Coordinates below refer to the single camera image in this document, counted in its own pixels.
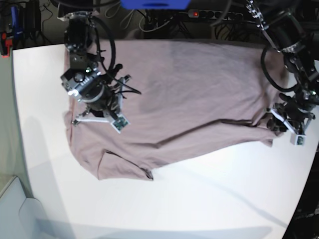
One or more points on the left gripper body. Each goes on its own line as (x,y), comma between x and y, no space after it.
(294,112)

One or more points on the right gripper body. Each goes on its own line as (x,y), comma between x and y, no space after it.
(106,106)

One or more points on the mauve t-shirt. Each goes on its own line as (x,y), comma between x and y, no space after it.
(196,97)

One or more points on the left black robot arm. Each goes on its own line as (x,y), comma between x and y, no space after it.
(285,34)

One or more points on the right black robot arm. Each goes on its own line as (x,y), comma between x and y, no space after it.
(88,80)

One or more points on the blue plastic box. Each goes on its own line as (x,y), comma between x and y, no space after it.
(155,4)

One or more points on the red and black clamp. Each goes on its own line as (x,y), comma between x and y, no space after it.
(5,43)

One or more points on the black power strip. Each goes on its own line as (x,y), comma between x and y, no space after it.
(213,15)

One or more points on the grey rounded bin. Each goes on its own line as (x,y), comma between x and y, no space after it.
(20,216)

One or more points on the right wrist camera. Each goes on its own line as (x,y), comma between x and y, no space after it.
(120,123)

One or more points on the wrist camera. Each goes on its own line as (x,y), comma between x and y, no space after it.
(120,123)
(297,139)

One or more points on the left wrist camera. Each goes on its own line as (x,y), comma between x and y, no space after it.
(297,139)

